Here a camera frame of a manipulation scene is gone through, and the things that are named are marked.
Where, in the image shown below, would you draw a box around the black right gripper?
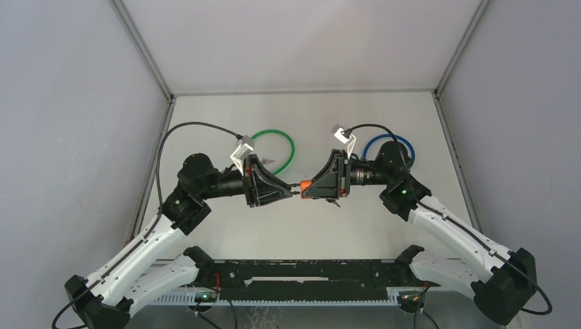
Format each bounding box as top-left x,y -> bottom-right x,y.
302,149 -> 391,200

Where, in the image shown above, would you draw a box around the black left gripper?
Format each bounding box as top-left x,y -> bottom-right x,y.
199,154 -> 292,208

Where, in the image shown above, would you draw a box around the orange black padlock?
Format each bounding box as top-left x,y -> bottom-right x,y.
288,180 -> 312,198

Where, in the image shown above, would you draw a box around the green cable lock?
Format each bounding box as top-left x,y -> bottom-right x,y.
251,129 -> 296,176

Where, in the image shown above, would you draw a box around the blue cable lock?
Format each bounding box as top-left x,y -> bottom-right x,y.
361,134 -> 416,167

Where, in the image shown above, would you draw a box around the black head padlock keys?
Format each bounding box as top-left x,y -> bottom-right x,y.
327,198 -> 341,208

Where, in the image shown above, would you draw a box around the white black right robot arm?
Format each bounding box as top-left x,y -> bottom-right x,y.
300,141 -> 538,326

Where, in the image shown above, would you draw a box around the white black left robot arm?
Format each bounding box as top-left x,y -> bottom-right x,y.
64,154 -> 293,328

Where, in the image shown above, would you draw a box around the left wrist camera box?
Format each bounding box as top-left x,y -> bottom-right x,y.
230,135 -> 255,174

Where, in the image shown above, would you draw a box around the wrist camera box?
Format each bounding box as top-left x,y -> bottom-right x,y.
332,124 -> 356,158
230,135 -> 255,174

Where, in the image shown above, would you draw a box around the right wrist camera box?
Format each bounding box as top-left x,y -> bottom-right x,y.
332,124 -> 356,158

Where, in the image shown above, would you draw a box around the black mounting rail base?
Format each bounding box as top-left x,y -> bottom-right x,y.
184,245 -> 424,293

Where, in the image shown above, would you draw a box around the white slotted cable duct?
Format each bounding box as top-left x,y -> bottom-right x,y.
149,286 -> 401,306

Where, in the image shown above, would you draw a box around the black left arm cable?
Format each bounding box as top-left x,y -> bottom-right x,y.
51,121 -> 244,329

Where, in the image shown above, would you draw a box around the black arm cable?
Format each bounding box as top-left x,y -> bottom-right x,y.
51,121 -> 244,329
345,123 -> 554,317

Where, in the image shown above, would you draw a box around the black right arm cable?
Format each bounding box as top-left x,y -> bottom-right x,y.
345,123 -> 554,317

